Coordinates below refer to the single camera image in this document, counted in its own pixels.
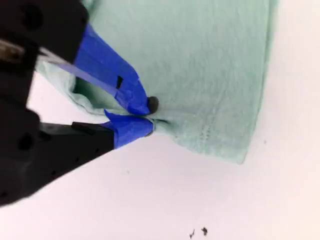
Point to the green t-shirt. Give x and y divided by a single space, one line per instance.
200 62

